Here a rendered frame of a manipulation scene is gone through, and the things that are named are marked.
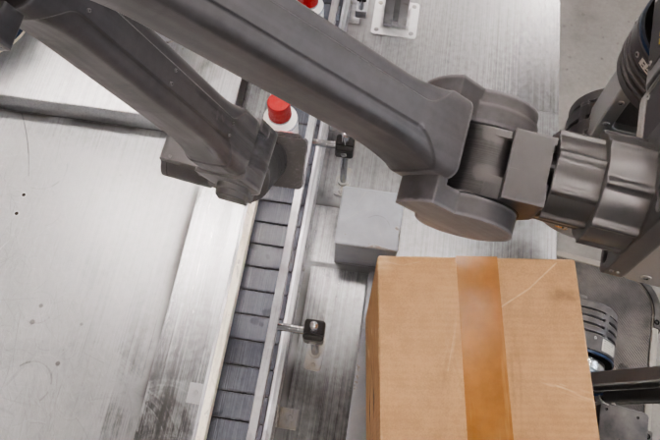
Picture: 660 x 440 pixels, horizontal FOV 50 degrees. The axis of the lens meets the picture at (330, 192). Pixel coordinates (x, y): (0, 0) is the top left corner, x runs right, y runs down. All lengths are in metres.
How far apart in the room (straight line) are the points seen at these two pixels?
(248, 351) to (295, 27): 0.72
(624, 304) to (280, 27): 1.57
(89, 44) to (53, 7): 0.04
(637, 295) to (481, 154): 1.42
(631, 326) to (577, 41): 1.08
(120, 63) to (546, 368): 0.57
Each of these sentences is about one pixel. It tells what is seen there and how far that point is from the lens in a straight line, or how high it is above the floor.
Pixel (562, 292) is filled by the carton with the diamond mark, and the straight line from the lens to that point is 0.89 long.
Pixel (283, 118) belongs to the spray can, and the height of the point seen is 1.06.
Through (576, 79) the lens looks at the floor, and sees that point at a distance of 2.49.
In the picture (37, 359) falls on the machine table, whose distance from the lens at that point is 1.20.
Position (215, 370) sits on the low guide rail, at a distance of 1.04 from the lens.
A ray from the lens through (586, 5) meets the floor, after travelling 2.70.
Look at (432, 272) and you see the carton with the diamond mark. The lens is 0.86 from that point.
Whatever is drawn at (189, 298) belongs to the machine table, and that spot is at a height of 0.83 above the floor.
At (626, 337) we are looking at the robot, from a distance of 1.88.
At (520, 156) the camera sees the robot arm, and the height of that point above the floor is 1.47.
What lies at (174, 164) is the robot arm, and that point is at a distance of 0.81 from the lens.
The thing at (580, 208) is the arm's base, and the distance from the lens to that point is 0.53.
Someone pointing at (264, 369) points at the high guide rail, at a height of 0.96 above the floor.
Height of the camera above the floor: 1.92
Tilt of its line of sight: 64 degrees down
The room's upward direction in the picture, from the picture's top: 1 degrees clockwise
